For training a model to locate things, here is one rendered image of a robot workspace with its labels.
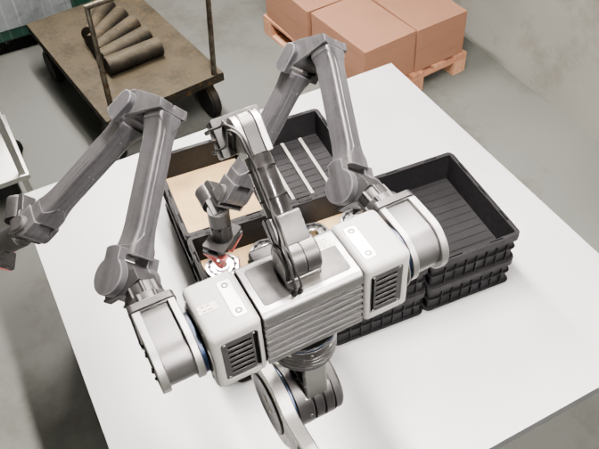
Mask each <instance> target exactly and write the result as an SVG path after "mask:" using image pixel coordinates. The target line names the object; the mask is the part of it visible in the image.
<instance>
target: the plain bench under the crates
mask: <svg viewBox="0 0 599 449"><path fill-rule="evenodd" d="M347 80H348V85H349V93H350V97H351V101H352V106H353V110H354V114H355V119H356V123H357V131H358V135H359V139H360V143H361V146H362V150H363V153H364V155H365V158H366V160H367V164H368V167H371V168H372V170H373V176H377V175H380V174H383V173H386V172H389V171H391V170H394V169H397V168H400V167H404V166H407V165H411V164H414V163H416V162H419V161H422V160H425V159H429V158H432V157H435V156H438V155H440V154H443V153H446V152H451V153H453V154H454V155H455V156H456V157H457V158H458V159H459V161H460V162H461V163H462V164H463V165H464V167H465V168H466V169H467V170H468V171H469V172H470V173H471V175H472V176H473V177H474V178H475V179H476V181H477V182H478V183H479V184H480V185H481V187H482V188H483V189H484V190H485V191H486V192H487V193H488V195H489V196H490V197H491V198H492V199H493V201H494V202H495V203H496V204H497V205H498V206H499V207H500V208H501V209H502V210H503V211H504V212H505V214H506V215H507V216H508V217H509V218H510V219H511V221H512V222H513V223H514V224H515V225H516V227H517V228H518V229H519V230H520V235H519V239H518V240H517V241H514V244H515V247H514V248H513V249H511V252H512V253H513V261H512V263H511V264H510V265H508V267H509V270H508V272H506V273H505V275H506V276H507V280H506V282H503V283H500V284H498V285H496V286H494V287H491V288H488V289H486V290H483V291H480V292H477V293H475V294H472V295H470V296H468V297H465V298H461V299H459V300H457V301H454V302H452V303H449V304H447V305H444V306H441V307H438V308H436V309H433V310H430V311H426V310H424V309H423V308H422V310H423V311H422V313H421V314H419V315H417V316H415V317H413V318H410V319H407V320H405V321H403V322H399V323H396V324H394V325H391V326H390V327H387V328H384V329H382V330H379V331H376V332H373V333H371V334H368V335H365V336H364V337H361V338H359V339H354V340H352V341H350V342H348V343H345V344H342V345H340V346H336V348H335V351H334V353H333V355H332V358H331V359H330V361H331V363H332V366H333V368H334V369H335V371H336V373H337V375H338V377H339V380H340V382H341V386H342V390H343V395H344V399H343V402H342V405H341V406H339V407H337V408H336V409H335V410H333V411H331V412H328V413H327V414H325V415H323V416H321V417H319V418H317V419H315V420H313V421H312V422H310V423H308V424H306V425H305V427H306V428H307V430H308V432H309V434H310V435H311V436H312V438H313V439H314V441H315V442H316V445H317V446H318V448H319V449H499V448H501V447H502V446H504V445H507V444H509V443H510V442H512V441H513V440H515V439H516V438H518V437H521V436H522V435H524V434H526V433H528V432H530V431H531V430H532V429H535V428H536V427H538V426H540V425H542V424H544V423H545V422H547V421H549V420H551V419H552V418H554V417H556V416H558V415H559V414H561V413H563V412H565V411H567V410H569V409H570V408H571V407H573V406H575V405H577V404H579V403H581V402H583V401H585V400H586V399H588V398H589V397H591V396H593V395H595V394H597V393H599V254H598V253H597V252H596V251H595V250H594V249H593V248H592V247H591V246H590V245H589V244H588V243H586V242H585V241H584V240H583V239H582V238H581V237H580V236H579V235H578V234H577V233H575V232H574V231H573V230H572V229H571V228H570V227H569V226H568V225H567V224H565V223H564V222H563V221H562V220H561V219H560V218H559V217H558V216H557V215H556V214H555V213H554V212H553V211H552V210H551V209H550V208H549V207H548V206H547V205H546V204H545V203H543V202H542V201H541V200H540V199H539V198H538V197H537V196H536V195H535V194H534V193H532V192H531V191H530V190H529V189H528V188H527V187H526V186H525V185H524V184H522V183H521V182H520V181H519V180H518V179H517V178H516V177H515V176H514V175H513V174H512V173H510V172H509V171H508V170H507V169H506V168H505V167H504V166H503V165H502V164H501V163H499V162H498V161H497V160H496V159H495V158H494V157H493V156H492V155H491V154H490V153H488V152H487V151H486V150H485V149H484V148H483V147H482V146H481V145H480V144H479V143H477V142H476V141H475V140H474V139H473V138H472V137H471V136H470V135H469V134H468V133H466V132H465V131H464V130H463V129H462V128H461V127H460V126H459V125H458V124H457V123H455V121H454V120H453V119H451V118H450V117H449V116H448V115H447V114H446V113H445V112H444V111H443V110H442V109H441V108H440V107H439V106H438V105H437V104H436V103H434V102H433V101H432V100H431V99H430V98H429V97H428V96H427V95H426V94H425V93H423V92H422V91H421V90H420V89H419V88H418V87H417V86H416V85H415V84H414V83H412V82H411V81H410V80H409V79H408V78H407V77H406V76H405V75H404V74H403V73H401V72H400V71H399V70H398V69H397V68H396V67H395V66H394V65H393V64H392V63H390V64H387V65H384V66H381V67H379V68H377V69H372V70H369V71H367V72H365V73H362V74H359V75H356V76H354V77H352V78H347ZM138 157H139V153H137V154H135V155H132V156H129V157H127V158H124V159H120V160H117V161H115V163H114V164H113V165H112V166H111V167H110V168H109V169H108V170H107V171H106V173H105V174H104V175H103V176H102V177H101V178H100V179H99V180H98V181H97V182H96V184H95V185H94V186H93V187H92V188H91V189H90V190H89V191H88V192H87V193H86V195H85V196H84V197H83V198H82V199H81V200H80V201H79V202H78V204H77V205H76V206H75V207H74V208H73V209H72V210H71V211H70V213H69V214H68V216H67V218H66V219H65V222H64V223H63V224H62V226H61V227H60V228H59V230H60V231H59V232H58V233H57V234H55V236H54V237H53V238H52V239H51V240H50V241H49V242H48V243H46V244H39V245H38V244H36V243H35V245H36V247H37V252H38V255H39V257H40V259H41V262H42V265H43V268H44V269H45V274H46V277H47V279H48V281H49V284H50V287H51V289H52V292H53V296H54V298H55V301H56V304H57V306H58V308H59V311H60V314H61V317H62V320H63V323H64V326H65V329H66V331H67V333H68V336H69V339H70V343H71V345H72V348H73V350H74V353H75V356H76V358H77V360H78V365H79V368H80V370H81V372H82V375H83V378H84V381H85V383H86V387H87V390H88V392H89V395H90V397H91V400H92V402H93V405H94V409H95V411H96V414H97V417H98V420H99V421H100V424H101V427H102V430H103V434H104V436H105V439H106V442H107V444H108V446H109V449H290V448H289V447H287V446H286V445H285V444H284V443H283V442H282V440H281V439H280V437H279V436H278V435H277V434H276V432H275V430H274V428H273V426H272V424H271V422H270V420H269V418H268V417H267V414H266V412H265V410H264V408H263V406H262V403H261V402H260V400H259V397H258V393H257V391H256V389H255V386H254V383H253V380H248V381H245V382H238V381H236V382H234V383H232V384H230V385H228V386H225V387H220V386H219V385H218V384H217V383H216V381H215V379H213V377H212V373H211V371H208V372H207V375H206V376H203V377H201V378H199V377H198V376H197V374H196V375H194V376H192V377H191V378H189V379H186V380H183V381H181V382H179V383H177V384H175V385H173V386H172V391H171V392H169V393H167V394H165V395H164V394H163V393H162V391H161V389H160V385H159V383H158V381H157V380H155V375H154V374H152V372H151V370H152V369H151V366H150V363H149V361H148V359H147V358H145V356H144V351H143V350H142V349H141V347H140V346H139V345H138V344H139V343H138V340H137V337H136V335H135V331H134V328H133V326H132V323H131V321H130V319H129V318H128V317H129V316H127V315H128V313H127V310H126V308H123V306H124V305H125V303H124V302H122V301H117V302H115V303H113V304H112V305H110V304H107V303H103V301H104V300H105V296H101V295H99V294H98V293H97V292H96V291H95V289H94V275H95V272H96V269H97V267H98V266H99V264H101V262H102V261H103V260H104V257H105V253H106V249H107V247H108V246H110V245H114V244H115V245H117V244H118V242H119V238H120V236H121V234H122V231H123V227H124V223H125V220H126V215H127V207H128V203H129V199H130V194H131V191H132V186H133V182H134V178H135V170H136V165H137V161H138ZM165 203H166V201H165V200H164V197H162V202H161V206H160V214H159V219H158V223H157V229H156V234H155V244H154V248H155V256H154V258H156V259H158V260H159V261H160V263H159V268H158V274H159V275H160V279H161V285H162V287H163V289H164V290H173V292H174V294H175V295H176V300H177V303H178V304H179V306H180V308H181V310H182V312H183V313H184V312H185V302H184V299H183V295H182V293H183V290H184V289H185V288H186V287H189V286H191V285H194V284H195V283H197V281H196V280H195V278H194V276H193V272H192V270H191V267H190V266H189V263H188V261H187V258H186V256H185V253H184V251H183V248H182V246H181V243H180V241H179V239H178V237H177V235H176V231H175V228H174V226H173V224H172V222H171V220H170V217H169V215H168V212H167V209H166V207H165ZM420 306H421V305H420Z"/></svg>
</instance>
